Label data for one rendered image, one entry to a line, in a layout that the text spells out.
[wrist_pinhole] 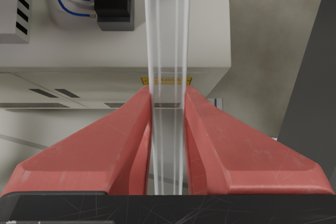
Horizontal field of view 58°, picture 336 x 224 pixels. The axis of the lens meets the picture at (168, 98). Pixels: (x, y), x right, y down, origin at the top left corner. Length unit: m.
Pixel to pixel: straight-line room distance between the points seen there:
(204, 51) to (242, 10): 0.75
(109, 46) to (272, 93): 0.77
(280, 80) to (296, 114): 0.97
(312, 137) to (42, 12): 0.44
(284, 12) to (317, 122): 1.09
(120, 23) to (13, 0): 0.15
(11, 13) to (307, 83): 0.41
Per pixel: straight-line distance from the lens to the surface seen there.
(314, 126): 0.18
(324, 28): 0.17
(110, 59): 0.47
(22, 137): 1.18
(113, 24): 0.46
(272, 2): 1.25
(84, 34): 0.50
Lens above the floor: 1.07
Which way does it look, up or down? 81 degrees down
